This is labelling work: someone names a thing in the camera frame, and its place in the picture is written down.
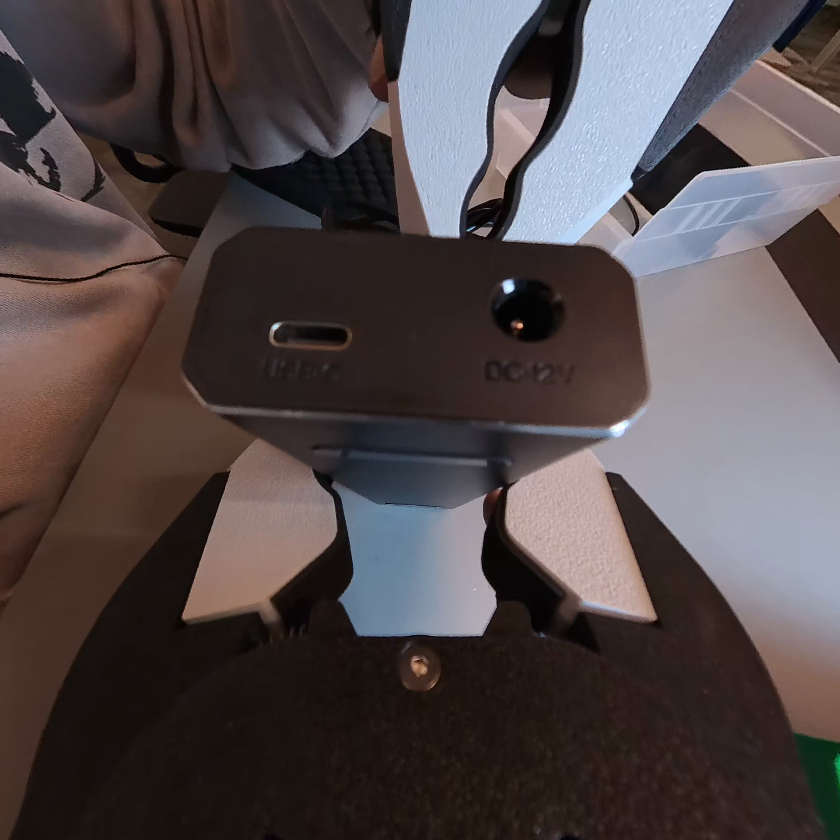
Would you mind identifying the person's torso in grey sweatshirt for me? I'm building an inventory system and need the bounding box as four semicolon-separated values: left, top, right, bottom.
0;26;191;605

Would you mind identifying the black earphone cord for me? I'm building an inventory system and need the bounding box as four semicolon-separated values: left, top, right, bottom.
0;255;173;284

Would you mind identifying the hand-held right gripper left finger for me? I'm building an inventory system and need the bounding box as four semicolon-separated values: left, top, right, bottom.
181;438;358;641

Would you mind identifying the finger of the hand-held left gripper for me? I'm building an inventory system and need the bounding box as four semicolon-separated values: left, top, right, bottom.
387;0;555;236
499;0;735;247

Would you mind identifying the black wrist rest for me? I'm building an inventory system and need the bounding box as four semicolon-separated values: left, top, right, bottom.
230;128;399;227

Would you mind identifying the grey metal usb hub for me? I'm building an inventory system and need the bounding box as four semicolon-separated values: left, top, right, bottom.
180;226;652;509

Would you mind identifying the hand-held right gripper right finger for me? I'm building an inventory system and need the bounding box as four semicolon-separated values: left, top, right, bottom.
481;453;658;647

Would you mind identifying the clear plastic bin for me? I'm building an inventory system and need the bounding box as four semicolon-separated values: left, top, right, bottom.
613;155;840;278

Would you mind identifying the grey fabric panel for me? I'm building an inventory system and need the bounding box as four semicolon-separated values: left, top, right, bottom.
633;0;829;185

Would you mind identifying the green plastic bin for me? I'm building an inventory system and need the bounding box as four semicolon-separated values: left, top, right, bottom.
791;731;840;840

